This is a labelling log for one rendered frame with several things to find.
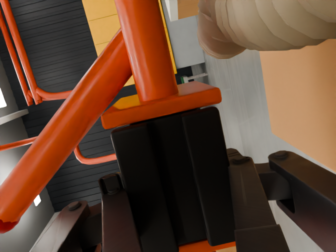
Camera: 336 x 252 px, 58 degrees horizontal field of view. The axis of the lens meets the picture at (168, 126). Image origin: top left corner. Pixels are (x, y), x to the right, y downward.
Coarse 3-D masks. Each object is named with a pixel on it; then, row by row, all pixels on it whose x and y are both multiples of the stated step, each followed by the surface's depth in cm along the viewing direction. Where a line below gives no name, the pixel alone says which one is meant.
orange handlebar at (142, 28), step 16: (128, 0) 14; (144, 0) 14; (128, 16) 15; (144, 16) 15; (160, 16) 15; (128, 32) 15; (144, 32) 15; (160, 32) 15; (128, 48) 15; (144, 48) 15; (160, 48) 15; (144, 64) 15; (160, 64) 15; (144, 80) 15; (160, 80) 15; (144, 96) 15; (160, 96) 15
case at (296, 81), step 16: (304, 48) 26; (320, 48) 23; (272, 64) 33; (288, 64) 29; (304, 64) 26; (320, 64) 24; (272, 80) 34; (288, 80) 30; (304, 80) 27; (320, 80) 24; (272, 96) 35; (288, 96) 31; (304, 96) 27; (320, 96) 25; (272, 112) 37; (288, 112) 32; (304, 112) 28; (320, 112) 25; (272, 128) 38; (288, 128) 33; (304, 128) 29; (320, 128) 26; (304, 144) 30; (320, 144) 27; (320, 160) 27
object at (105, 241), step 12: (108, 180) 15; (120, 180) 15; (108, 192) 14; (120, 192) 14; (108, 204) 13; (120, 204) 13; (108, 216) 12; (120, 216) 12; (132, 216) 12; (108, 228) 11; (120, 228) 11; (132, 228) 11; (108, 240) 10; (120, 240) 10; (132, 240) 10
